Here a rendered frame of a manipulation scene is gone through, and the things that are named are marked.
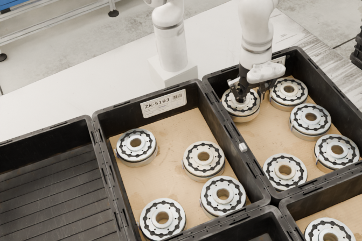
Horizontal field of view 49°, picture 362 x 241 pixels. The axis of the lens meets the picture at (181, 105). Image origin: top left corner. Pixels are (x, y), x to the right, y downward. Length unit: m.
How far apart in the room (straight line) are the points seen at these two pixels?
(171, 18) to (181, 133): 0.33
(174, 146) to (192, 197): 0.15
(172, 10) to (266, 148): 0.47
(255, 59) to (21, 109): 0.85
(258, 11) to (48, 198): 0.66
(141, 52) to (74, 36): 1.41
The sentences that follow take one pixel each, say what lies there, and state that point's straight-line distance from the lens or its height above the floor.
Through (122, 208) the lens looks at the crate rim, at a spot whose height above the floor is 0.93.
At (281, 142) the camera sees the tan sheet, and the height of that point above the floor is 0.83.
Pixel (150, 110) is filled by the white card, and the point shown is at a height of 0.88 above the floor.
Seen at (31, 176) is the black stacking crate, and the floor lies 0.83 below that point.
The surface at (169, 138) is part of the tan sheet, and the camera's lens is 1.06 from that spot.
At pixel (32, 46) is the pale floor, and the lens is 2.93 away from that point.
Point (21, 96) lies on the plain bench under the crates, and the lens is 1.50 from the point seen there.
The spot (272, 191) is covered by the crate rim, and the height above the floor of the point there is 0.93.
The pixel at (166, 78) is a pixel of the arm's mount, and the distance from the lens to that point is 1.26.
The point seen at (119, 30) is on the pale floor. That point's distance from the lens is 2.83.
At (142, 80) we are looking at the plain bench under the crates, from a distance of 1.40.
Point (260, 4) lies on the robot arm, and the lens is 0.82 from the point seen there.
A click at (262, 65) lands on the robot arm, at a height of 1.04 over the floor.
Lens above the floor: 1.67
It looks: 48 degrees down
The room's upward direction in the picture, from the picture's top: 7 degrees counter-clockwise
